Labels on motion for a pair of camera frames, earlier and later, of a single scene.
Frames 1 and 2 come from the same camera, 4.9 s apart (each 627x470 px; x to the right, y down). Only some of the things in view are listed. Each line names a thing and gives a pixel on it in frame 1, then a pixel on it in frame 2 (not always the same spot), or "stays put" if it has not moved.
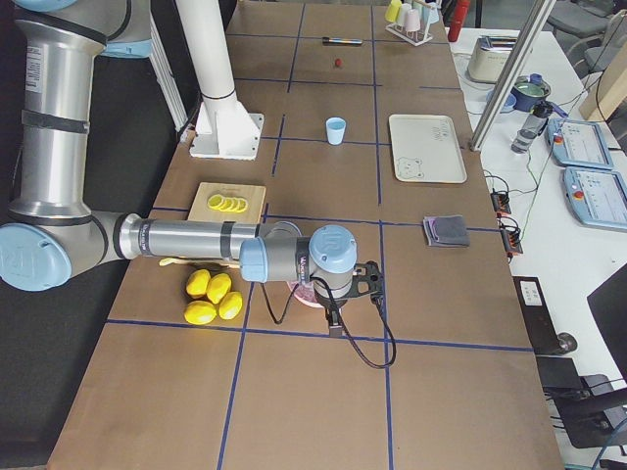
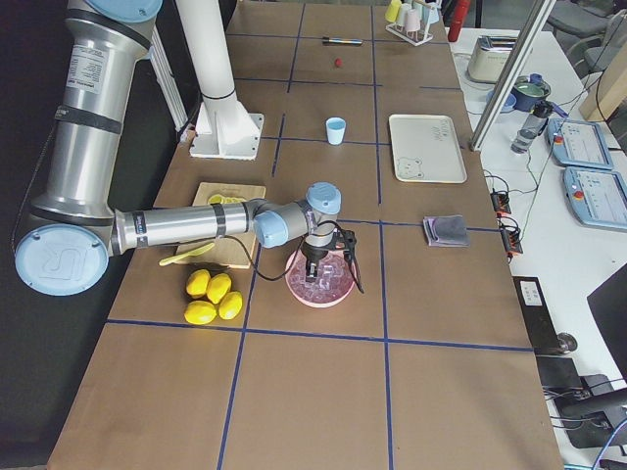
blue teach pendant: (578, 143) stays put
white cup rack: (413, 38) stays put
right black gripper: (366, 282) to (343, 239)
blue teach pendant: (598, 196) stays put
